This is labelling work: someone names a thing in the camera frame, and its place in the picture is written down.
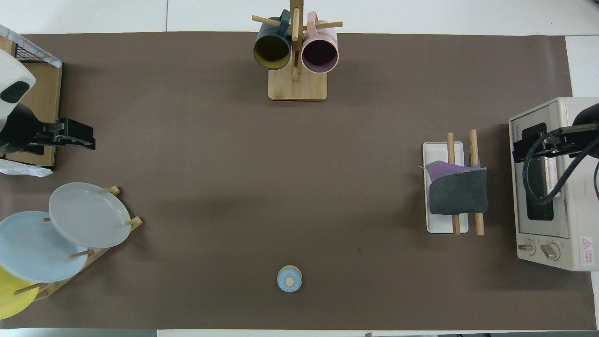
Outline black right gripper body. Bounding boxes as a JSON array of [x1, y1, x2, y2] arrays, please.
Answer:
[[559, 103, 599, 155]]

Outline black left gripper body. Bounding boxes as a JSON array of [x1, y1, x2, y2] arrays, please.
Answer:
[[0, 104, 57, 155]]

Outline purple and grey towel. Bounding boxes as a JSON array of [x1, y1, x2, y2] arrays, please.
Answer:
[[419, 160, 489, 216]]

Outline wooden plate rack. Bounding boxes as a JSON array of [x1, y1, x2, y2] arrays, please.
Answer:
[[14, 186, 143, 302]]

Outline white towel rack wooden bars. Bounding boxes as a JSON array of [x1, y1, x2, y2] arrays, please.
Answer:
[[423, 130, 485, 235]]

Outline wooden box with basket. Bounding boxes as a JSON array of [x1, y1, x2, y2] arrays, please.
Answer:
[[0, 24, 63, 177]]

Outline wooden bread box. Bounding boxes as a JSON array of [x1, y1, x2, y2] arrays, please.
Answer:
[[0, 37, 63, 169]]

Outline grey plate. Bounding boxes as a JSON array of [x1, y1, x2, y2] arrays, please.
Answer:
[[49, 183, 132, 249]]

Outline cream toaster oven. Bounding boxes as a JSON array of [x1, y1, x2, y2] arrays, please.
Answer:
[[509, 97, 599, 272]]

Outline light blue plate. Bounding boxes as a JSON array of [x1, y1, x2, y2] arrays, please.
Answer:
[[0, 211, 88, 283]]

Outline yellow plate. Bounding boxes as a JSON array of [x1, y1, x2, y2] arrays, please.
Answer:
[[0, 266, 40, 320]]

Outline brown table mat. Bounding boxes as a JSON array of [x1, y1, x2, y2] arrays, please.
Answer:
[[0, 32, 597, 330]]

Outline dark teal mug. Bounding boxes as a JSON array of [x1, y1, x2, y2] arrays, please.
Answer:
[[253, 9, 293, 71]]

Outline wooden mug tree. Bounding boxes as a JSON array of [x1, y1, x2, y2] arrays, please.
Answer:
[[251, 0, 343, 102]]

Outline pink mug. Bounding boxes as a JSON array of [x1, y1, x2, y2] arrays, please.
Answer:
[[301, 12, 339, 74]]

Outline blue call bell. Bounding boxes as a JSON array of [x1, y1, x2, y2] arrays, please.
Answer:
[[277, 265, 303, 293]]

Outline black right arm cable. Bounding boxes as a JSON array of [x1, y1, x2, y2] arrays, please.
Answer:
[[523, 123, 599, 205]]

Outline black wire basket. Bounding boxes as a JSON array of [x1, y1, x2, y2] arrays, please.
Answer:
[[13, 43, 59, 65]]

